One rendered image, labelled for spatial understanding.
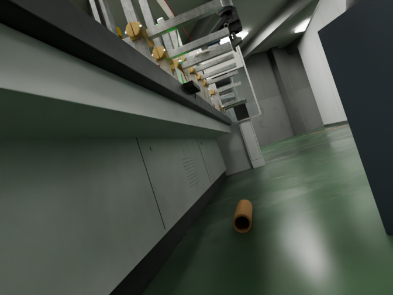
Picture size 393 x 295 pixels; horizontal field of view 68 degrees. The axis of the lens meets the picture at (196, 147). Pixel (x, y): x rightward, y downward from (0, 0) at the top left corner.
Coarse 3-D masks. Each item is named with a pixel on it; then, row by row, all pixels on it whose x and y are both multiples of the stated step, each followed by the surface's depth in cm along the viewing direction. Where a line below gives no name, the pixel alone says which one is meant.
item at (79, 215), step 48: (0, 144) 57; (48, 144) 70; (96, 144) 91; (144, 144) 129; (192, 144) 224; (0, 192) 54; (48, 192) 65; (96, 192) 83; (144, 192) 113; (192, 192) 180; (0, 240) 51; (48, 240) 61; (96, 240) 76; (144, 240) 101; (0, 288) 48; (48, 288) 57; (96, 288) 70; (144, 288) 96
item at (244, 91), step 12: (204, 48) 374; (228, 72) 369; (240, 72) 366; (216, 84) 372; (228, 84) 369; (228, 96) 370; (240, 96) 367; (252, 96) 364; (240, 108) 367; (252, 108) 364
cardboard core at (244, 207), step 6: (240, 204) 141; (246, 204) 141; (240, 210) 129; (246, 210) 130; (234, 216) 128; (240, 216) 122; (246, 216) 122; (234, 222) 123; (240, 222) 133; (246, 222) 133; (240, 228) 125; (246, 228) 124
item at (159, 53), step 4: (156, 48) 121; (160, 48) 120; (164, 48) 124; (156, 52) 121; (160, 52) 120; (164, 52) 121; (152, 56) 122; (156, 56) 121; (160, 56) 121; (164, 56) 122; (168, 56) 127; (156, 60) 123; (168, 60) 127; (172, 60) 132
